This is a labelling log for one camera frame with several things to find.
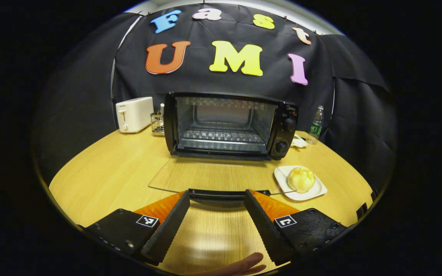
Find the white square plate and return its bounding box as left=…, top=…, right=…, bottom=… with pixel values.
left=274, top=165, right=328, bottom=202

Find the clear plastic water bottle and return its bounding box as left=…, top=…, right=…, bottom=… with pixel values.
left=307, top=105, right=325, bottom=145

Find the white divided condiment dish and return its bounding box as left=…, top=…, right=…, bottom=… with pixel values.
left=291, top=133, right=308, bottom=148

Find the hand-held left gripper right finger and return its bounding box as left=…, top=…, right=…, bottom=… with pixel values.
left=243, top=189, right=348, bottom=266

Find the round golden bread bun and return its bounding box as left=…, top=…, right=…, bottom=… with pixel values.
left=287, top=166, right=316, bottom=194

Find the small wire basket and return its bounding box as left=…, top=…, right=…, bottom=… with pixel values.
left=150, top=103, right=165, bottom=136

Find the white toaster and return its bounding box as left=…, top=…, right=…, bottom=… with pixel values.
left=115, top=97, right=155, bottom=134

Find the black electric oven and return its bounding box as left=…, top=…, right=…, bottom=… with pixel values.
left=148, top=91, right=299, bottom=203

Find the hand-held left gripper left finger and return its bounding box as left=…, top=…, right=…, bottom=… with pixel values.
left=83, top=190, right=191, bottom=266

